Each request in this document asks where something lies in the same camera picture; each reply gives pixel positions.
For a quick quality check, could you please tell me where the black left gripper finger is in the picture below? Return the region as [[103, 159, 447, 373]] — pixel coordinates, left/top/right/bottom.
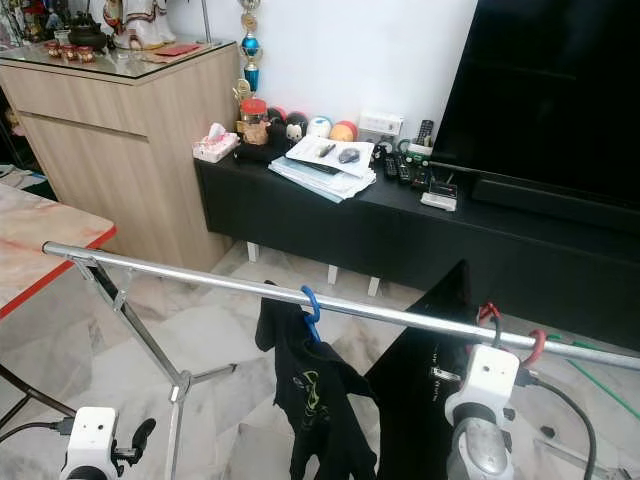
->
[[127, 416, 159, 463]]

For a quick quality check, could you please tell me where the dark shirt red collar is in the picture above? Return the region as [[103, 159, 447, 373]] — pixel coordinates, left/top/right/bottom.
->
[[364, 259, 482, 480]]

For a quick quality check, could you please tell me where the red clothes hanger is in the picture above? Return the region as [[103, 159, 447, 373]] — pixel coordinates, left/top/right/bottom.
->
[[474, 299, 549, 370]]

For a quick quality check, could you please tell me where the blue clothes hanger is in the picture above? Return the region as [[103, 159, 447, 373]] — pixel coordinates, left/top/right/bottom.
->
[[299, 284, 324, 344]]

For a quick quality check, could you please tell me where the black shirt green print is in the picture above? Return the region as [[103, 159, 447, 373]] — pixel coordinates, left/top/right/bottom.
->
[[252, 294, 382, 480]]

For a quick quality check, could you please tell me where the black television console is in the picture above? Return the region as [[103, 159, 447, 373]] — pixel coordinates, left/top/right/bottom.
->
[[194, 149, 640, 352]]

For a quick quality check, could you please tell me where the silver metal clothes rack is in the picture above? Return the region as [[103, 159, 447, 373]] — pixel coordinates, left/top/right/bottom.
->
[[42, 239, 640, 480]]

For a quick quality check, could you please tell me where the small white device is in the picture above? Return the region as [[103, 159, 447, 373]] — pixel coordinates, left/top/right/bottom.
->
[[421, 191, 460, 212]]

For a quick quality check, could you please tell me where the black soundbar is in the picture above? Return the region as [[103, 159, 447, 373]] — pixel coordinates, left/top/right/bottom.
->
[[472, 177, 640, 234]]

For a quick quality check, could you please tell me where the marble table red edge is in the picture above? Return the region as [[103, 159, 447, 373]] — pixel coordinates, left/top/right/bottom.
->
[[0, 181, 119, 421]]

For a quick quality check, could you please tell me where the stack of white papers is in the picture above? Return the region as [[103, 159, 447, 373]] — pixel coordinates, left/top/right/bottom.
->
[[267, 134, 380, 204]]

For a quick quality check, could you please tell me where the white socket panel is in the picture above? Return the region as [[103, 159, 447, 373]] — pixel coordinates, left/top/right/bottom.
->
[[357, 109, 405, 139]]

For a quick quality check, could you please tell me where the orange ball toy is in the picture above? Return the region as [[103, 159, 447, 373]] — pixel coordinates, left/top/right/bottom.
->
[[330, 119, 359, 144]]

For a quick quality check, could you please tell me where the white blue ball toy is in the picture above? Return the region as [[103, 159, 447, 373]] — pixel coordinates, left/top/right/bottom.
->
[[306, 115, 333, 140]]

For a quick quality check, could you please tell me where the light wooden cabinet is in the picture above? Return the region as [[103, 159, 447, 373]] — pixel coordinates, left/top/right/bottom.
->
[[0, 40, 242, 272]]

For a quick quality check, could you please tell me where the black flat television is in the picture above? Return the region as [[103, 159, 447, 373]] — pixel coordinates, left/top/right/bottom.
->
[[427, 0, 640, 207]]

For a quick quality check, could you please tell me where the pink white tissue box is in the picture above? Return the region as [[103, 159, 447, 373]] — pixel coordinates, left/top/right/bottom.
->
[[192, 121, 240, 164]]

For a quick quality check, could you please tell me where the red lidded snack jar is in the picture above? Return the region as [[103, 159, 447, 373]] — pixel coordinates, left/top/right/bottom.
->
[[238, 97, 268, 148]]

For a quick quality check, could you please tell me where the blue gold trophy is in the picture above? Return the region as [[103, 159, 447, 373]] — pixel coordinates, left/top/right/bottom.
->
[[239, 0, 265, 94]]

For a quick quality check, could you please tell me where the red flat packet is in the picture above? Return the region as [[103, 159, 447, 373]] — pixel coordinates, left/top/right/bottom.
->
[[154, 42, 202, 58]]

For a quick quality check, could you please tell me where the black teapot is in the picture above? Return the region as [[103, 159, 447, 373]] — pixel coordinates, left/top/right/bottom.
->
[[67, 21, 112, 54]]

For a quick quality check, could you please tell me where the white porcelain figurine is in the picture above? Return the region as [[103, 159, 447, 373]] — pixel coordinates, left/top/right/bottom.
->
[[104, 0, 170, 52]]

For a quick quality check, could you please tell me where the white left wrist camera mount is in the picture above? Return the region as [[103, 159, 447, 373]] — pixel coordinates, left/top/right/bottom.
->
[[62, 405, 119, 480]]

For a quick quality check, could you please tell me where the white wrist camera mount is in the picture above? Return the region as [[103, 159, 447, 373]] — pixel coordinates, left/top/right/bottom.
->
[[62, 405, 119, 480], [444, 344, 522, 432]]

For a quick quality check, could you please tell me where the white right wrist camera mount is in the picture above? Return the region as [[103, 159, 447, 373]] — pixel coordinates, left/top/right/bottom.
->
[[444, 344, 522, 432]]

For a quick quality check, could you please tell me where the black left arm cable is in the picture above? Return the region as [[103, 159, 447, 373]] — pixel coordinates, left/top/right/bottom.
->
[[0, 414, 74, 447]]

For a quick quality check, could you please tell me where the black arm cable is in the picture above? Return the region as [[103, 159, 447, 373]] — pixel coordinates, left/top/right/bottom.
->
[[515, 367, 602, 480], [0, 414, 74, 447]]

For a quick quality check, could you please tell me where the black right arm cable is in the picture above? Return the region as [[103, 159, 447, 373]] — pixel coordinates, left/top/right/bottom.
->
[[515, 367, 602, 480]]

